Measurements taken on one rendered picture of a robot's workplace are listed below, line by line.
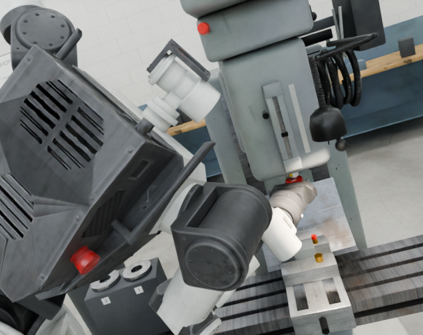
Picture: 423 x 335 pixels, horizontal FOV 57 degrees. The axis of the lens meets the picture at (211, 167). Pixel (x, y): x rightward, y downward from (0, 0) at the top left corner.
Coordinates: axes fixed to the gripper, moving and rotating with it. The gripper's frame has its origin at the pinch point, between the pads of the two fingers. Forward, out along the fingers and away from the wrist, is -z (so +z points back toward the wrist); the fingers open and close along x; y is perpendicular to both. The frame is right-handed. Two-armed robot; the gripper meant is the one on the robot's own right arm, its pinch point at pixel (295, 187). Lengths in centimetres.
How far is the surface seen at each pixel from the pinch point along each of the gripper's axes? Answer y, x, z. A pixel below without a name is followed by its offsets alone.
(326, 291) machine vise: 24.7, -4.9, 12.5
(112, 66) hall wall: -60, 308, -329
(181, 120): 28, 221, -310
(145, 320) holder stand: 26, 46, 25
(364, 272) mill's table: 32.2, -11.8, -6.0
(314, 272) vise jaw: 21.8, -1.8, 8.3
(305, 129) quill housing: -17.3, -8.2, 6.7
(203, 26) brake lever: -46, -1, 29
